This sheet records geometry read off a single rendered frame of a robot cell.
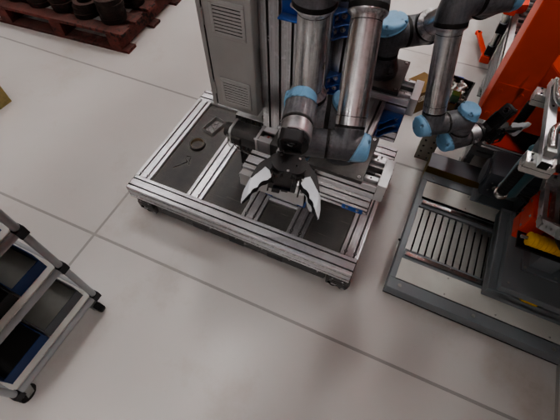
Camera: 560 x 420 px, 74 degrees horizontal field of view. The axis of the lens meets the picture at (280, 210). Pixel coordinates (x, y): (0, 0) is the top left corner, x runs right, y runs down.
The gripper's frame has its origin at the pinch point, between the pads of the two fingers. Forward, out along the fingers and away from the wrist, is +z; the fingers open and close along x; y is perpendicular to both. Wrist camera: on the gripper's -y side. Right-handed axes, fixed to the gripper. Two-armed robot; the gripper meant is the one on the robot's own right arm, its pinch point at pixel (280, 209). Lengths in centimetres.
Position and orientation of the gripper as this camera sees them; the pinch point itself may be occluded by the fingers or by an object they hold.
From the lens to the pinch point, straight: 71.3
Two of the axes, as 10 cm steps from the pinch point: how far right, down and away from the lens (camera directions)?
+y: -1.3, 5.2, 8.5
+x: -9.8, -2.1, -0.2
